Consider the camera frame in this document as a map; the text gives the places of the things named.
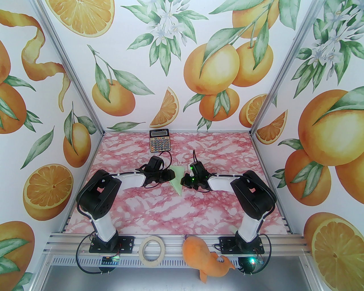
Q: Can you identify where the light green paper sheet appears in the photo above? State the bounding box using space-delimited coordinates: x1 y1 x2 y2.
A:
169 166 185 197

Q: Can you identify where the grey desk calculator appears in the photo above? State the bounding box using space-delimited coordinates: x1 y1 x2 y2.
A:
149 128 170 153

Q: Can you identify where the orange plush toy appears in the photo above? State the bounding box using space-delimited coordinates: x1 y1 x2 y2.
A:
182 235 236 283

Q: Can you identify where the beige masking tape roll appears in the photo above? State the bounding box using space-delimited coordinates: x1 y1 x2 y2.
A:
139 236 166 267

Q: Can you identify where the right controller board green light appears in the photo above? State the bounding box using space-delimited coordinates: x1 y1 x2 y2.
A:
239 257 264 271

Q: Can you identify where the black left wrist camera cable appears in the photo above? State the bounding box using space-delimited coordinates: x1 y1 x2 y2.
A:
159 151 173 169

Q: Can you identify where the aluminium back edge rail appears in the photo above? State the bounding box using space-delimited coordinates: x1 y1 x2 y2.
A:
103 130 251 134

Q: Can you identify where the aluminium front mounting rail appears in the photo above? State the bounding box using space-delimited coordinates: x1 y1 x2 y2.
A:
43 232 313 258

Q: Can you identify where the aluminium table edge rail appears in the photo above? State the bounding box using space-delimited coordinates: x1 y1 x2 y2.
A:
251 134 293 234
59 134 104 233

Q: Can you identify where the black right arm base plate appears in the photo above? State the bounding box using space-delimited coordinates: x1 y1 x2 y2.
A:
219 237 265 255

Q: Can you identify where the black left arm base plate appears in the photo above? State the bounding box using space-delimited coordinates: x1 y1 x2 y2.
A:
89 236 135 253

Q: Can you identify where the black right base cable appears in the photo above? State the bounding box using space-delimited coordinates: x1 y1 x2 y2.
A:
237 233 272 275

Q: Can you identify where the black base cable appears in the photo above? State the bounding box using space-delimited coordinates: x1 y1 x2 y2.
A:
237 233 272 275
75 235 120 275

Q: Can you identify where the black left base cable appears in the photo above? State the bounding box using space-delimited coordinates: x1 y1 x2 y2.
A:
75 235 120 275

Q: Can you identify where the aluminium frame corner post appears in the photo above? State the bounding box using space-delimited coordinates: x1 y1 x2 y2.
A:
31 0 105 134
248 0 324 136

